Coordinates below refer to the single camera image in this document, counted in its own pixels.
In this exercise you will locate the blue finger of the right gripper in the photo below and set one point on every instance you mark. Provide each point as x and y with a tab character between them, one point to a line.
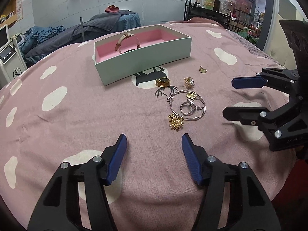
249	82
252	119

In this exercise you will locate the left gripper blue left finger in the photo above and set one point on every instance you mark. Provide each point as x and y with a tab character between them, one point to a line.
58	207

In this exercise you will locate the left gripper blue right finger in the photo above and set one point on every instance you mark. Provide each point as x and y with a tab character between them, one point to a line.
249	207

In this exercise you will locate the small gold clip earring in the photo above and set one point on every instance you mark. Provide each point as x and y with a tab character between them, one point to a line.
202	69

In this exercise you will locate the gold heart earring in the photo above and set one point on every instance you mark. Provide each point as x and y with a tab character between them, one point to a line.
191	95

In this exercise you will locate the gold flower brooch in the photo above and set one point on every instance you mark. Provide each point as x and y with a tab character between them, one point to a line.
175	122

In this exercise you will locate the large silver bangle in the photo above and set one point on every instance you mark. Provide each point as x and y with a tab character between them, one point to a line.
190	110

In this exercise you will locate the black metal trolley rack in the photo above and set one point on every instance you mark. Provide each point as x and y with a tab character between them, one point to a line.
235	21

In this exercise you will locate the gold crystal cluster brooch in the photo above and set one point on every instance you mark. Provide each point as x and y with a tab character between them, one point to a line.
189	83

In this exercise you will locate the clear plastic bottle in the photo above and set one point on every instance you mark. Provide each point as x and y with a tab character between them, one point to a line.
223	8

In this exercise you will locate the dark brown bottle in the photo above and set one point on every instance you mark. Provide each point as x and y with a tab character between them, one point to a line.
216	6

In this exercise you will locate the pink polka dot bedspread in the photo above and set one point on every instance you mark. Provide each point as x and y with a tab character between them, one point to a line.
59	110

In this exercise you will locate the pale green pink-lined box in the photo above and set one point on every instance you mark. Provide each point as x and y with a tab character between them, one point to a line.
159	45

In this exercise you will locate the white beauty machine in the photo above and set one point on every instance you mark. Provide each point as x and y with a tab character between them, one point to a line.
11	61

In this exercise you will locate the red cloth on bed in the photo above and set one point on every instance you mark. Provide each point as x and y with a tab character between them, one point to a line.
112	9

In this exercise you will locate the massage bed dark blanket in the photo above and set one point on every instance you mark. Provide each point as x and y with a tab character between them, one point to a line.
97	26

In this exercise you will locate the blue crumpled bedding pile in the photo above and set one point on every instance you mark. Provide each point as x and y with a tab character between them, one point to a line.
37	35

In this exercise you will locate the pink strap wristwatch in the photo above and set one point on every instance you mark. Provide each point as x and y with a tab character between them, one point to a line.
127	42

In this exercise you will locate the wooden wall shelf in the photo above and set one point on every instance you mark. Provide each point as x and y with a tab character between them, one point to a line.
9	15

